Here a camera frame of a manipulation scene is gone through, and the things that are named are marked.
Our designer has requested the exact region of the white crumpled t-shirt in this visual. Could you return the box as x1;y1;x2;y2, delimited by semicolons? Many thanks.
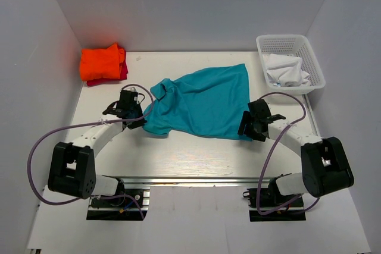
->
265;54;311;87

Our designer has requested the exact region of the white plastic basket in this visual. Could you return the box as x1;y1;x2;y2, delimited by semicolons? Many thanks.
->
256;35;326;95

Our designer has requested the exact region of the orange folded t-shirt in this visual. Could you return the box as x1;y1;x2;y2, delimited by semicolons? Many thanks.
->
79;43;125;81

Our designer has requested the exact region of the red folded t-shirt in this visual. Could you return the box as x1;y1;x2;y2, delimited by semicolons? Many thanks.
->
86;46;128;87

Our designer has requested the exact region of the purple cable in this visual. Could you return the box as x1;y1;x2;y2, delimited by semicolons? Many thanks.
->
27;84;155;219
256;92;322;216

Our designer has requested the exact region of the teal t-shirt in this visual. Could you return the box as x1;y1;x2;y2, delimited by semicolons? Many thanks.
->
143;64;250;140

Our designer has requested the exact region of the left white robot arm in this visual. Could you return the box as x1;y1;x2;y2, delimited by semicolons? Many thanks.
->
48;88;146;206

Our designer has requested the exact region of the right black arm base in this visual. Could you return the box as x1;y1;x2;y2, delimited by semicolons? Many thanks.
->
242;175;306;222

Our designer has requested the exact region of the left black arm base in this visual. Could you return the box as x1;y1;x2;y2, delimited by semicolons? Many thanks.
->
86;178;150;221

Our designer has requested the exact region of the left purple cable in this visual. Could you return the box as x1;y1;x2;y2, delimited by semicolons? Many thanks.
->
27;84;155;219

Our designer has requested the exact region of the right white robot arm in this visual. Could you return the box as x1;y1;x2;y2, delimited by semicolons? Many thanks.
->
238;99;354;206

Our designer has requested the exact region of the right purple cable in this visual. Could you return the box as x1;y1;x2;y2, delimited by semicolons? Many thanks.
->
256;92;322;216

